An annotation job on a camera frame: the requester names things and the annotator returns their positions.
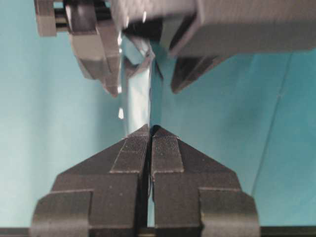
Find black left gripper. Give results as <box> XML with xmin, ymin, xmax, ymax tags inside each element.
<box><xmin>34</xmin><ymin>0</ymin><xmax>316</xmax><ymax>94</ymax></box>

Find silver zip bag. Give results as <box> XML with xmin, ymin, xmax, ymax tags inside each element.
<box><xmin>118</xmin><ymin>12</ymin><xmax>163</xmax><ymax>134</ymax></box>

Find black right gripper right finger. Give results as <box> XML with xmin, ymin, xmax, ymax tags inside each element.
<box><xmin>151</xmin><ymin>125</ymin><xmax>260</xmax><ymax>237</ymax></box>

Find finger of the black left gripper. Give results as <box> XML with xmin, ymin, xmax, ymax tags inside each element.
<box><xmin>64</xmin><ymin>0</ymin><xmax>120</xmax><ymax>97</ymax></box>

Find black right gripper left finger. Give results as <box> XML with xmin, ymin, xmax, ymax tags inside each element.
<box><xmin>30</xmin><ymin>125</ymin><xmax>149</xmax><ymax>237</ymax></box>

